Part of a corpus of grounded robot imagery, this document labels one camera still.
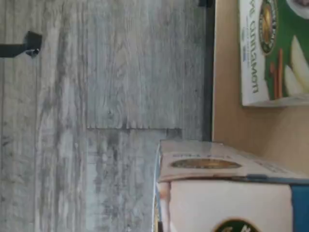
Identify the metal wood shelving unit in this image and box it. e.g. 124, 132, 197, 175
197, 0, 216, 143

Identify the green oatmeal box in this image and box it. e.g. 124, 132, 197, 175
238, 0, 309, 107

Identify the wooden shelf board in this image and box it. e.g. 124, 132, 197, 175
213, 0, 309, 178

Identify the blue and white oatmeal box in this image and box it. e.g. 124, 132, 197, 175
154, 139, 309, 232

